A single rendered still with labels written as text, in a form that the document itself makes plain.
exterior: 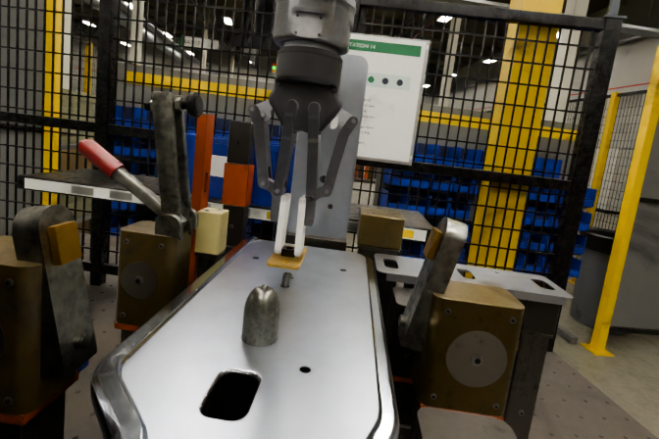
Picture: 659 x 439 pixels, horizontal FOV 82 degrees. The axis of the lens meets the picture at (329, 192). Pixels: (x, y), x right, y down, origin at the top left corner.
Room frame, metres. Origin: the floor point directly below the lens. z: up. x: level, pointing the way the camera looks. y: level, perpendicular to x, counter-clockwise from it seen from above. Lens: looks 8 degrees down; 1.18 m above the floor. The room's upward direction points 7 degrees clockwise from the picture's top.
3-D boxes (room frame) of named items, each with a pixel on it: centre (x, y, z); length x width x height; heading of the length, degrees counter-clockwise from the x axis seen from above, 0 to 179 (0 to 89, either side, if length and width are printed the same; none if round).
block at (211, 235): (0.54, 0.16, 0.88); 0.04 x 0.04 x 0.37; 87
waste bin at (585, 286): (2.94, -2.28, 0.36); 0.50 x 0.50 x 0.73
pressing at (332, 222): (0.71, 0.02, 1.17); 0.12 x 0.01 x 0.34; 87
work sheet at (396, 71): (1.00, -0.09, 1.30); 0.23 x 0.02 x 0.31; 87
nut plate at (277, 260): (0.46, 0.04, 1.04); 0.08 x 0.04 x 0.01; 177
